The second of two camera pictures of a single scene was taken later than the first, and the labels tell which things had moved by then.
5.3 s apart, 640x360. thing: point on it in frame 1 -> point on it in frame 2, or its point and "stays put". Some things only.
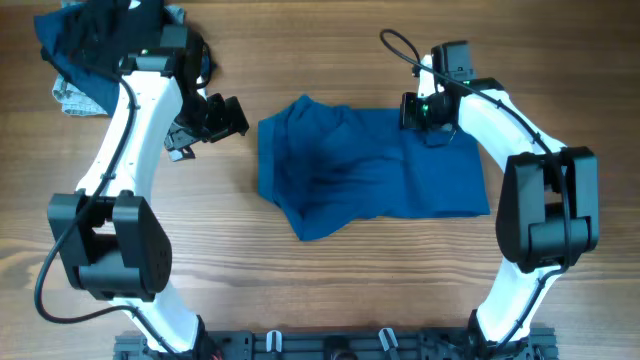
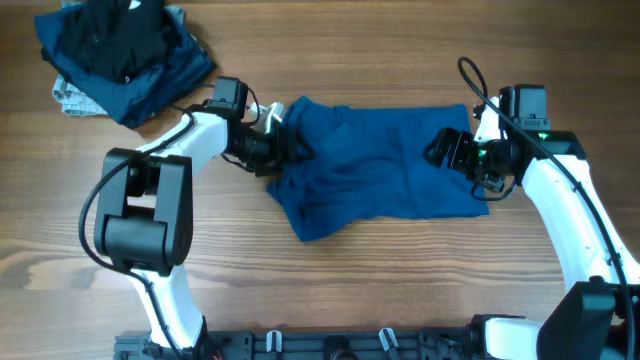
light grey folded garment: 73,102 stays put
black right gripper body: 420,112 -> 476,158
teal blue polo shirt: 327,163 stays put
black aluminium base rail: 384,344 stays put
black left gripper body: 212,122 -> 259,149
